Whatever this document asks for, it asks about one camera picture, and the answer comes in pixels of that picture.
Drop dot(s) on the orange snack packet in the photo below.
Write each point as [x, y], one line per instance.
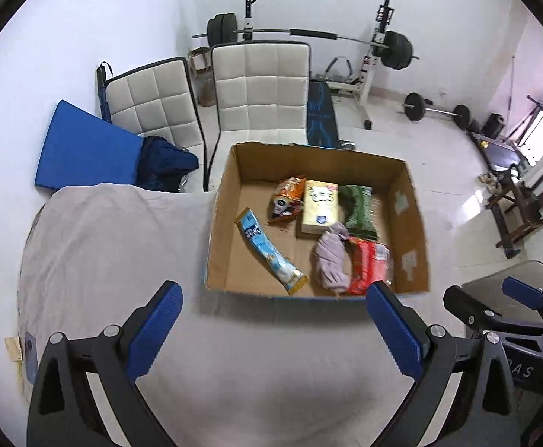
[287, 195]

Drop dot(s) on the purple-grey cloth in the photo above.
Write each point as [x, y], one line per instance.
[332, 256]

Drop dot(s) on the thin black pole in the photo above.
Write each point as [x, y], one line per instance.
[511, 84]

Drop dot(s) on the black and blue weight bench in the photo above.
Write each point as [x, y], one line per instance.
[321, 111]

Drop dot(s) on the long barbell with black plates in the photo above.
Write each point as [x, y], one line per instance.
[313, 33]

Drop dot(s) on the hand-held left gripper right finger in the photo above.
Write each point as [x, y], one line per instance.
[394, 330]

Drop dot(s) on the cardboard box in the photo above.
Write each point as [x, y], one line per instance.
[252, 195]

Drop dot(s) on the small wooden stool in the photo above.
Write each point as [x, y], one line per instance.
[201, 84]

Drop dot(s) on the loose black weight plates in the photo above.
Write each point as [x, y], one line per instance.
[476, 125]

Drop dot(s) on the blue foam mat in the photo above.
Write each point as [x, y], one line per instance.
[85, 149]

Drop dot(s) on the white barbell rack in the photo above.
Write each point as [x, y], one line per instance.
[369, 88]

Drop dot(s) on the red snack packet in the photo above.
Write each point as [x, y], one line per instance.
[369, 260]

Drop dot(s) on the yellow paper tag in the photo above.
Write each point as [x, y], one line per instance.
[14, 348]

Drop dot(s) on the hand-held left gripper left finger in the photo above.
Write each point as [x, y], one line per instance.
[155, 326]

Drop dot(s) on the green snack packet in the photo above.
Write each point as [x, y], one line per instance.
[357, 209]

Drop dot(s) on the white sneaker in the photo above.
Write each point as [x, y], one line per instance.
[494, 187]
[486, 178]

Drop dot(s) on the black speaker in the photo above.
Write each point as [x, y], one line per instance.
[493, 125]

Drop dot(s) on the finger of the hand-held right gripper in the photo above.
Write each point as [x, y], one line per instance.
[525, 291]
[462, 307]

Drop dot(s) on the short barbell with black plates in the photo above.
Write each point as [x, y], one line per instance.
[439, 111]

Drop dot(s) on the white quilted chair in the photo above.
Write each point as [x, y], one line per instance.
[155, 102]
[262, 93]

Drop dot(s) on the dark blue jacket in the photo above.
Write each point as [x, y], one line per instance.
[164, 163]

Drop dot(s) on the dark wooden chair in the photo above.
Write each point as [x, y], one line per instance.
[527, 205]

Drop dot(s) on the long light blue packet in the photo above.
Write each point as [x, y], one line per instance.
[264, 247]

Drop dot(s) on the yellow tissue pack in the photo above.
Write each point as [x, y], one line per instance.
[318, 207]

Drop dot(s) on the chrome dumbbell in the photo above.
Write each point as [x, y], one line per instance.
[346, 144]

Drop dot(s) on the black folding stand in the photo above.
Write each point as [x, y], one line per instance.
[539, 107]

